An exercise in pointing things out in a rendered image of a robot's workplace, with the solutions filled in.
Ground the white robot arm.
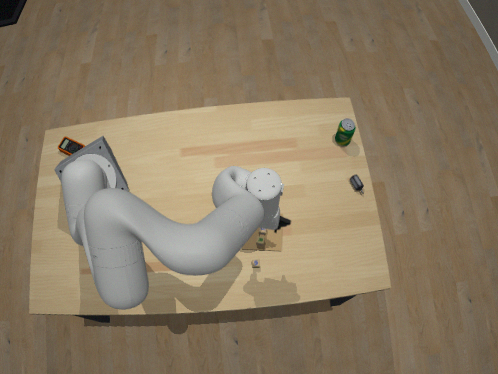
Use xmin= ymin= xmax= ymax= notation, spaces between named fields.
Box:
xmin=61 ymin=154 xmax=284 ymax=310

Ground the orange and black multimeter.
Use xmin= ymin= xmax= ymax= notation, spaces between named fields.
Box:
xmin=58 ymin=137 xmax=85 ymax=156

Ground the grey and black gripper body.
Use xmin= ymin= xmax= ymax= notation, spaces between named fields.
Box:
xmin=259 ymin=208 xmax=280 ymax=230

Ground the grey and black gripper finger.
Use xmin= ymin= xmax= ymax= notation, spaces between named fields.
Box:
xmin=274 ymin=216 xmax=291 ymax=233

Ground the tan square mat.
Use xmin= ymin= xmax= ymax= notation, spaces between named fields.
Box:
xmin=242 ymin=227 xmax=283 ymax=251

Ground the green soda can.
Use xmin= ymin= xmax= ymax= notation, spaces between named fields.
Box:
xmin=335 ymin=118 xmax=356 ymax=146

